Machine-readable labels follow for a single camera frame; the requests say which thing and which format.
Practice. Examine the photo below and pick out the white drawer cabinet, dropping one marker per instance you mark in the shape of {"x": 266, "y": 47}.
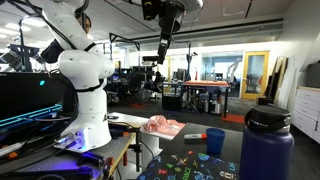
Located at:
{"x": 306, "y": 112}

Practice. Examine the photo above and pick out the orange white Sharpie marker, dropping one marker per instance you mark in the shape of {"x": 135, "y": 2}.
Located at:
{"x": 195, "y": 136}

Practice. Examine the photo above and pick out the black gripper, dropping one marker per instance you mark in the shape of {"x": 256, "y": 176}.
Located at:
{"x": 170, "y": 13}

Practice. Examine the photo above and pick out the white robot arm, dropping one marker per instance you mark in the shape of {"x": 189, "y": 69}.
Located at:
{"x": 88, "y": 68}

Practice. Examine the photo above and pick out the black office chair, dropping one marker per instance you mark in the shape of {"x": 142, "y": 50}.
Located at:
{"x": 155, "y": 86}

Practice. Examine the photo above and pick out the black computer monitor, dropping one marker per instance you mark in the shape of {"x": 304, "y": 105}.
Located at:
{"x": 23, "y": 92}

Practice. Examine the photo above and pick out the pink crumpled cloth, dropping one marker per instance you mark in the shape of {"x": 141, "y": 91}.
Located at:
{"x": 160, "y": 124}

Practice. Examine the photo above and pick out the yellow framed door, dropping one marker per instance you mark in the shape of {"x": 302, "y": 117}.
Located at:
{"x": 254, "y": 76}

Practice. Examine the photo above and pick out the blue plastic cup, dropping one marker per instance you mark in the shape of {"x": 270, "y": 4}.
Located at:
{"x": 215, "y": 140}

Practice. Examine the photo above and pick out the dark blue water bottle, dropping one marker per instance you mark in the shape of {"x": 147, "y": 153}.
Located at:
{"x": 267, "y": 144}

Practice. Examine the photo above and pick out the black space pattern cloth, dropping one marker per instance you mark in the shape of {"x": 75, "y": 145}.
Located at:
{"x": 189, "y": 166}

